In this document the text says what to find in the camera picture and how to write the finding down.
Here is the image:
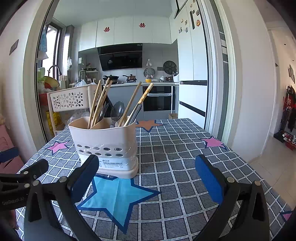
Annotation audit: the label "black built-in oven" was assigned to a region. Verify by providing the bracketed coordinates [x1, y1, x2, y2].
[143, 85, 175, 111]

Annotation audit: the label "red black rack items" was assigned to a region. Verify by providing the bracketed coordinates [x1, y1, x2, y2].
[273, 85, 295, 151]

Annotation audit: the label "checkered grey tablecloth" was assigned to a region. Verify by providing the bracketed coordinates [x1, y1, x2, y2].
[14, 117, 293, 241]

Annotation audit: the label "black translucent spoon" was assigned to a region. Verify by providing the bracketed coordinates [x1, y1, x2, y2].
[98, 102, 109, 122]
[110, 101, 125, 128]

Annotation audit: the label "pink box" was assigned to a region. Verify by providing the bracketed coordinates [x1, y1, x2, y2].
[1, 125, 24, 174]

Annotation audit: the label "black range hood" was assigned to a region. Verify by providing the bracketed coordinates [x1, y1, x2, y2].
[97, 43, 143, 71]

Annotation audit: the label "cardboard box on floor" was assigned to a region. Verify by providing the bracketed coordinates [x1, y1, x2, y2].
[169, 113, 178, 119]

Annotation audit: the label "kitchen faucet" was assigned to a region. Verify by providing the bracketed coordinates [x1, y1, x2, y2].
[48, 65, 62, 80]

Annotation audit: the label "black wok on stove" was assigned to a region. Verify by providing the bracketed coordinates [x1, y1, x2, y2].
[103, 75, 119, 84]

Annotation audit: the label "patterned bamboo chopstick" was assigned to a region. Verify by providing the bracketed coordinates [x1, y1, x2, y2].
[123, 82, 155, 127]

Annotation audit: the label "white refrigerator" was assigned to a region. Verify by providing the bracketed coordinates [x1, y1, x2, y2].
[175, 1, 208, 128]

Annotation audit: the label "white upper cabinets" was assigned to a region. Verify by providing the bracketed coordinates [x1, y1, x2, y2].
[79, 16, 174, 51]

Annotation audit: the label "hanging black round pan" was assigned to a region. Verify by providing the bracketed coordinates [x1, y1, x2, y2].
[163, 60, 177, 75]

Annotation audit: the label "small pot on stove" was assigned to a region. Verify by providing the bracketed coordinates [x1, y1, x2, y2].
[123, 74, 137, 83]

